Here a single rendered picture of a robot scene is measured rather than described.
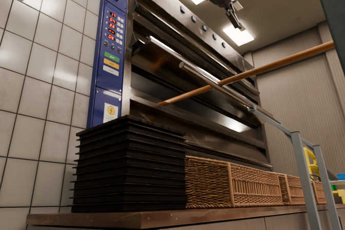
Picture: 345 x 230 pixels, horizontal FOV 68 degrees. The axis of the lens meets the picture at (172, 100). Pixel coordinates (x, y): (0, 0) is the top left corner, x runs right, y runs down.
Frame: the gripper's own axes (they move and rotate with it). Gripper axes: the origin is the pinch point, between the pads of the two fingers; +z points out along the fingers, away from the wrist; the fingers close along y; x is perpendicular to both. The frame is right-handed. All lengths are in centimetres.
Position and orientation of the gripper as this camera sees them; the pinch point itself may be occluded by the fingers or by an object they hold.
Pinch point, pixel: (241, 18)
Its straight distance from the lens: 143.1
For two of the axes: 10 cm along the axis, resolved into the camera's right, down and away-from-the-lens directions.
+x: 7.6, -2.7, -5.9
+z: 6.5, 2.8, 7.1
